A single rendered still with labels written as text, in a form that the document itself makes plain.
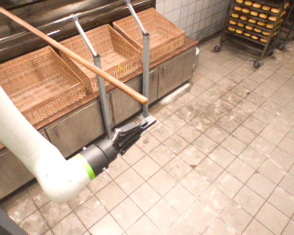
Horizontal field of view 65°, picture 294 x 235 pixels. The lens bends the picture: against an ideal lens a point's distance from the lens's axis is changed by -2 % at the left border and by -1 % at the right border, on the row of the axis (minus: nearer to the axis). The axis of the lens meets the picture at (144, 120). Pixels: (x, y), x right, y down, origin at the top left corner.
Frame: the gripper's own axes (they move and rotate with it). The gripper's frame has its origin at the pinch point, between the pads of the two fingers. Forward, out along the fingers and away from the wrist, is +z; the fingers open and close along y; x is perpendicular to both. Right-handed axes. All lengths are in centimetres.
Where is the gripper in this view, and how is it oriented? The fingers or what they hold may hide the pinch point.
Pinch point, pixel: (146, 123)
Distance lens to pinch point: 84.2
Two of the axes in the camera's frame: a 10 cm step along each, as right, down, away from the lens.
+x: 6.9, 5.3, -5.0
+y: 0.0, 6.9, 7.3
